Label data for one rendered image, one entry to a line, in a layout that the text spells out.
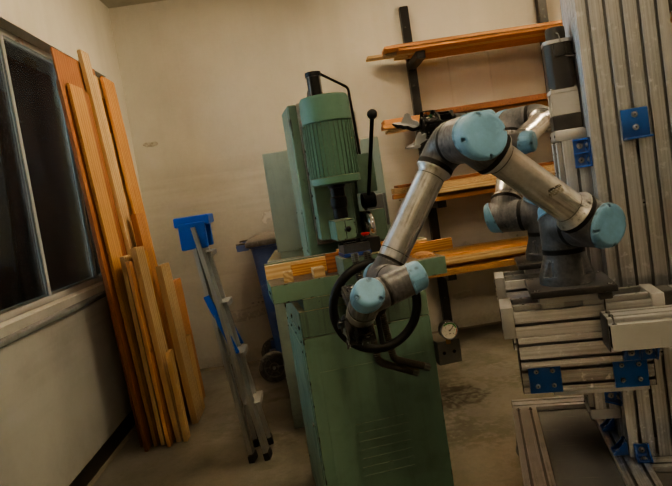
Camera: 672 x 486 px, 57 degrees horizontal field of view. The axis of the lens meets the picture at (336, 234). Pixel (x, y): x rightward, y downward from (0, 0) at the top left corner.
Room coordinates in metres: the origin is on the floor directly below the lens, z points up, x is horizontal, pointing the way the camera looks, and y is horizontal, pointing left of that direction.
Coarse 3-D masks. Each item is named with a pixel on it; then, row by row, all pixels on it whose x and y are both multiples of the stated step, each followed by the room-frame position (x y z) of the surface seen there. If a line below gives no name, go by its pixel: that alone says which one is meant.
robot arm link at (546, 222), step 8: (544, 216) 1.71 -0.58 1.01; (552, 216) 1.69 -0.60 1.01; (544, 224) 1.71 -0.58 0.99; (552, 224) 1.68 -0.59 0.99; (544, 232) 1.71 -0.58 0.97; (552, 232) 1.68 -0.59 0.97; (560, 232) 1.65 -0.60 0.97; (544, 240) 1.72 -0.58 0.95; (552, 240) 1.69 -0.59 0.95; (560, 240) 1.67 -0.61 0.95; (544, 248) 1.72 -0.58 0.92; (552, 248) 1.70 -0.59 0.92; (560, 248) 1.68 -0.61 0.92; (568, 248) 1.68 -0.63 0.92
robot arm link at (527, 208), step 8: (520, 200) 2.24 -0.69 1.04; (528, 200) 2.19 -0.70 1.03; (520, 208) 2.21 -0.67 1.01; (528, 208) 2.19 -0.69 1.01; (536, 208) 2.17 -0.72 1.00; (520, 216) 2.20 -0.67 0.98; (528, 216) 2.19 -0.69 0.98; (536, 216) 2.17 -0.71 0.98; (520, 224) 2.21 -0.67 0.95; (528, 224) 2.20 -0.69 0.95; (536, 224) 2.17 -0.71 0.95; (528, 232) 2.21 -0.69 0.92; (536, 232) 2.18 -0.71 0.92
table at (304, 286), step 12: (432, 264) 2.07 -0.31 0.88; (444, 264) 2.07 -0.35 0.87; (300, 276) 2.11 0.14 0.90; (336, 276) 2.01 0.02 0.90; (276, 288) 1.98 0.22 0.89; (288, 288) 1.98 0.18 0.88; (300, 288) 1.99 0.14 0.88; (312, 288) 1.99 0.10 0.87; (324, 288) 2.00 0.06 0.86; (276, 300) 1.97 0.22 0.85; (288, 300) 1.98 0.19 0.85
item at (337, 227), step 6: (330, 222) 2.22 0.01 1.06; (336, 222) 2.13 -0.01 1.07; (342, 222) 2.13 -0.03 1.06; (348, 222) 2.14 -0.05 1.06; (354, 222) 2.14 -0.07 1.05; (330, 228) 2.24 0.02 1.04; (336, 228) 2.13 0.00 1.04; (342, 228) 2.13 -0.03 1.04; (354, 228) 2.14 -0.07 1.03; (330, 234) 2.26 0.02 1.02; (336, 234) 2.13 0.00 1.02; (342, 234) 2.13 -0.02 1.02; (348, 234) 2.14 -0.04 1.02; (354, 234) 2.14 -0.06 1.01; (342, 240) 2.18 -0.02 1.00
